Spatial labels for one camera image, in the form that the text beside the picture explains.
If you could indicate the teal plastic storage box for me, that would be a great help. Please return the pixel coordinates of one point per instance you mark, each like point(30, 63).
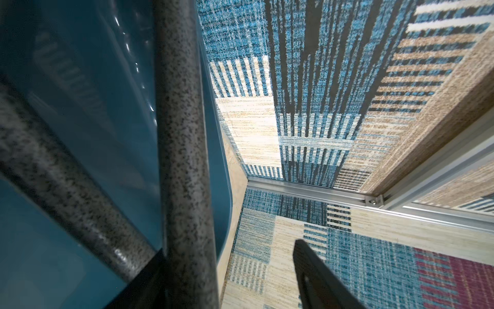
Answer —
point(87, 69)

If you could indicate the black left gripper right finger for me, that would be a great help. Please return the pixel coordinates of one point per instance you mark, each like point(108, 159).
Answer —
point(318, 286)

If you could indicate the grey hoe red grip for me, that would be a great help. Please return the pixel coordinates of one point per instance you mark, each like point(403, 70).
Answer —
point(36, 162)
point(188, 226)

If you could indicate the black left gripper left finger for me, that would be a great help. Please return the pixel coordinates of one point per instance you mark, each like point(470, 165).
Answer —
point(149, 289)

